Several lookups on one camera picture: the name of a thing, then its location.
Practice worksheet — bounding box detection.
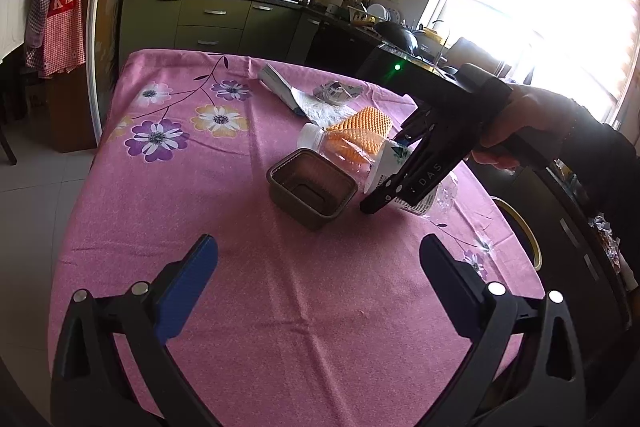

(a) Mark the large black wok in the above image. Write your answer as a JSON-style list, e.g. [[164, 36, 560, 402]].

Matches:
[[372, 21, 418, 55]]

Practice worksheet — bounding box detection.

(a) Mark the crumpled foil wrapper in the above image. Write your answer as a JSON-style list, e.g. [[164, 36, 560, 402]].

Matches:
[[312, 80, 363, 105]]

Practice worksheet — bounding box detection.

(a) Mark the thin curved faucet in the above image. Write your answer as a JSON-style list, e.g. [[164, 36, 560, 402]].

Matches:
[[432, 19, 451, 52]]

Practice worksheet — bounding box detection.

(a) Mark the person's right forearm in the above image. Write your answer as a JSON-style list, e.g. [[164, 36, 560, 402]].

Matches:
[[560, 102, 640, 288]]

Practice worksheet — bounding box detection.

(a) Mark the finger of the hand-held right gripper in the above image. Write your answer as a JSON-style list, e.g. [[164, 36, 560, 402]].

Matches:
[[359, 109, 474, 215], [394, 105, 432, 148]]

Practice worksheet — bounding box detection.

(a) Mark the clear plastic bottle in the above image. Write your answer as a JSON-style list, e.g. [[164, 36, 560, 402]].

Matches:
[[298, 123, 458, 218]]

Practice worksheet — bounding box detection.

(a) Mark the dish rack with plates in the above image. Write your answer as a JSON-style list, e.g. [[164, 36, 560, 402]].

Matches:
[[347, 3, 401, 28]]

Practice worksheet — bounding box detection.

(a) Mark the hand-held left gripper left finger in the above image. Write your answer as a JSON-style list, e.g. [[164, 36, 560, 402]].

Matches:
[[50, 233, 219, 427]]

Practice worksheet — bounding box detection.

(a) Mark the yellow rim trash bin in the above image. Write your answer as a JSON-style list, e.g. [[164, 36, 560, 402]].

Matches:
[[490, 195, 543, 270]]

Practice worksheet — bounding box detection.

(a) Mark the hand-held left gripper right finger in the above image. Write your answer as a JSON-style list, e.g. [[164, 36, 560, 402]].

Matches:
[[419, 233, 587, 427]]

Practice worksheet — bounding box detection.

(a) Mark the orange foam net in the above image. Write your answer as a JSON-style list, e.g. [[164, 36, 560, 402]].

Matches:
[[325, 106, 393, 168]]

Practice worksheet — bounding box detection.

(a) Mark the green base cabinet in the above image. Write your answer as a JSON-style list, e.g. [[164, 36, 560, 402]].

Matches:
[[117, 0, 321, 68]]

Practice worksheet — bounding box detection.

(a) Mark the brown plastic tray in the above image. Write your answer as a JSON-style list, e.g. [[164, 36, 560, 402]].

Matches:
[[266, 148, 358, 230]]

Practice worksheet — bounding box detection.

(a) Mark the white paper wrapper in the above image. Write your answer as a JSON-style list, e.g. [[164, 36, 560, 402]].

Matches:
[[257, 63, 361, 120]]

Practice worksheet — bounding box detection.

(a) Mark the person's right hand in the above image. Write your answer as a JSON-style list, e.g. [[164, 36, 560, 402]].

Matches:
[[471, 85, 577, 170]]

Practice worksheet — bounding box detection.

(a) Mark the pink floral tablecloth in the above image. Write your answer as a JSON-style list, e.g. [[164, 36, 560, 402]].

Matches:
[[47, 48, 546, 427]]

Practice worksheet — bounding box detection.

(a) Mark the wooden cutting board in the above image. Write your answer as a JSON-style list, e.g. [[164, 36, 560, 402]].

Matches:
[[447, 37, 506, 78]]

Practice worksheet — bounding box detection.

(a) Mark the sliding glass door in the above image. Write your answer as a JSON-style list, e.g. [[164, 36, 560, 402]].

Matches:
[[85, 0, 161, 148]]

